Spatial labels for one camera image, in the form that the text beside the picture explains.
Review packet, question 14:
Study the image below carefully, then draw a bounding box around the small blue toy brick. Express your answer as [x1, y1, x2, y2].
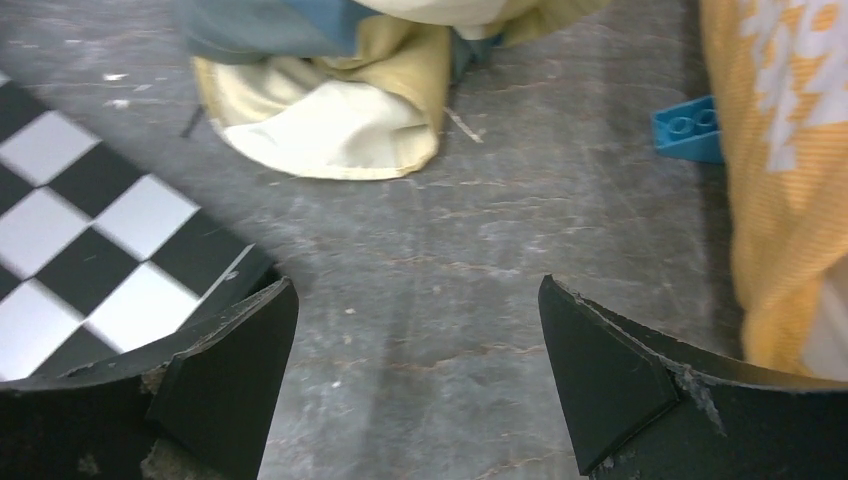
[651, 95, 724, 165]

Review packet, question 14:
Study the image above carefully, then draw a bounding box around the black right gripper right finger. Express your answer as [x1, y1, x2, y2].
[538, 276, 847, 479]

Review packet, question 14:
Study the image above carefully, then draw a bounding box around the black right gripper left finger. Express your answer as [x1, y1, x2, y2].
[1, 278, 299, 479]

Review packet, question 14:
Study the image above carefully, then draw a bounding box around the black white checkerboard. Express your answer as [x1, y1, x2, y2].
[1, 77, 275, 381]

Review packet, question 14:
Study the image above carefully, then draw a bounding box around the yellow Mickey Mouse pillow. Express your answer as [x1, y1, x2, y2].
[700, 1, 847, 381]

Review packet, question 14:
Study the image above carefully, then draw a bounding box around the blue beige checkered pillowcase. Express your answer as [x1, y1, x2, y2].
[174, 0, 602, 181]

